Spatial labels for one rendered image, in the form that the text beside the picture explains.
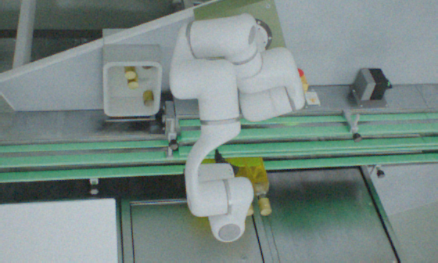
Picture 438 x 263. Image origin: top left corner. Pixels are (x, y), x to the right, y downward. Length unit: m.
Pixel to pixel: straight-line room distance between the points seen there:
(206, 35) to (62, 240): 0.88
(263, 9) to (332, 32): 0.31
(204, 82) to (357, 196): 1.10
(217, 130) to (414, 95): 1.10
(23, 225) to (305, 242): 0.92
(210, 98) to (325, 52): 0.82
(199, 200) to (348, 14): 0.89
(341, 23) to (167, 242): 0.89
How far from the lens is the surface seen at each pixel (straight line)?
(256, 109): 1.45
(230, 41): 1.21
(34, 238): 1.84
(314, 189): 2.08
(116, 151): 1.81
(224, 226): 1.24
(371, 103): 2.00
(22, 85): 1.85
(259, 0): 1.62
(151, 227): 1.84
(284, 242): 1.92
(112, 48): 1.71
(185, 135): 1.74
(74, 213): 1.87
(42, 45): 2.51
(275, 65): 1.36
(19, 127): 1.88
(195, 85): 1.16
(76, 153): 1.81
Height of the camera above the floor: 2.10
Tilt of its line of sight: 42 degrees down
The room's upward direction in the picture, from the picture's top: 167 degrees clockwise
